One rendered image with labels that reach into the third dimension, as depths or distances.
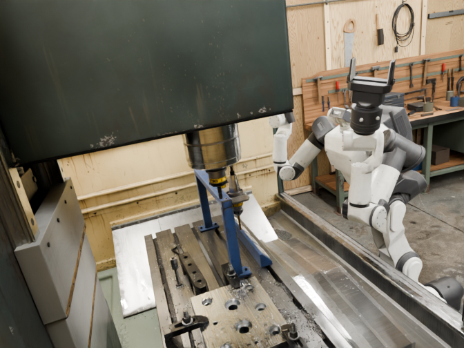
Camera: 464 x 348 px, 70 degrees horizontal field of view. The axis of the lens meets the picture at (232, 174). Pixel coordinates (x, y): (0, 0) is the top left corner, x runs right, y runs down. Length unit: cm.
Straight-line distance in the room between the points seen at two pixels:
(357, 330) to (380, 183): 54
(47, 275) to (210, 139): 47
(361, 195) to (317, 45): 301
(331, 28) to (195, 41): 338
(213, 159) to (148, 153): 111
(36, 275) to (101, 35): 49
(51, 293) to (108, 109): 39
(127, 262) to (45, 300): 115
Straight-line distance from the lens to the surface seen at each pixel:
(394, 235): 173
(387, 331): 143
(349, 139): 111
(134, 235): 202
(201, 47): 80
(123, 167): 197
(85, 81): 77
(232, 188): 124
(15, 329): 73
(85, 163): 197
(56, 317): 83
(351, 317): 142
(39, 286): 79
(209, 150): 87
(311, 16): 401
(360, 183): 115
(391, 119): 144
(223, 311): 108
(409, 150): 133
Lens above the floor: 170
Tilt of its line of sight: 19 degrees down
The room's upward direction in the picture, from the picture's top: 8 degrees counter-clockwise
